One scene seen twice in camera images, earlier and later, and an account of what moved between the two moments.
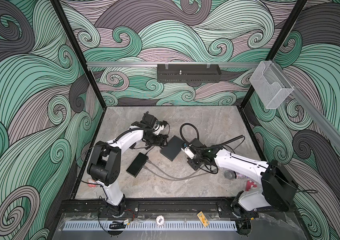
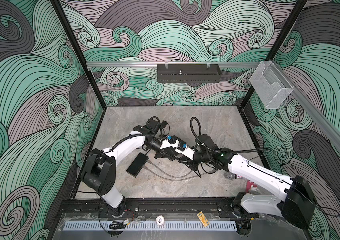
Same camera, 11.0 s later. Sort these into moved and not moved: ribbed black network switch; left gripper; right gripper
Moved: left gripper
Not moved: right gripper; ribbed black network switch
